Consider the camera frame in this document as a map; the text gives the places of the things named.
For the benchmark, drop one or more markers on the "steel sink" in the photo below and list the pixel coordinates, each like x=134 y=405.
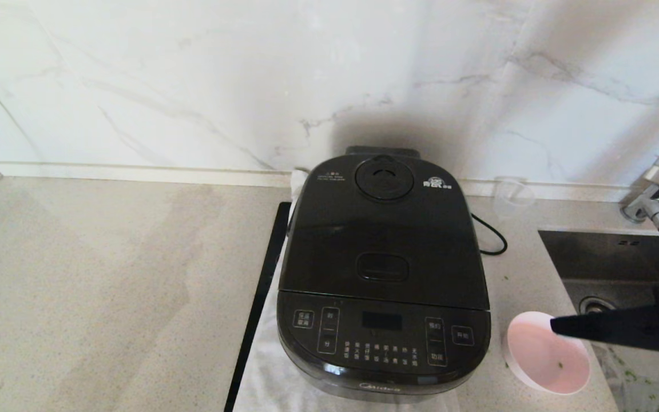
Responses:
x=604 y=257

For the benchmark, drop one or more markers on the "white crumpled cloth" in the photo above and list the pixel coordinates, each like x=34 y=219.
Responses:
x=632 y=377

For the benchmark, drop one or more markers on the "clear plastic measuring cup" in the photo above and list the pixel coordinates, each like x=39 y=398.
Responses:
x=512 y=194

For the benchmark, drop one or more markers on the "chrome faucet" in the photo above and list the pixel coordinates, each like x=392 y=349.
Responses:
x=658 y=212

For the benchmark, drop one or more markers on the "white towel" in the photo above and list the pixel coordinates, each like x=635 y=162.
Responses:
x=266 y=380

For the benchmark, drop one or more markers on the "pink bowl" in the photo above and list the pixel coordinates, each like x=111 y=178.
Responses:
x=541 y=357

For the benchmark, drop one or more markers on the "black rice cooker lid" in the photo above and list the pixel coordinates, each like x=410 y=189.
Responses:
x=381 y=229

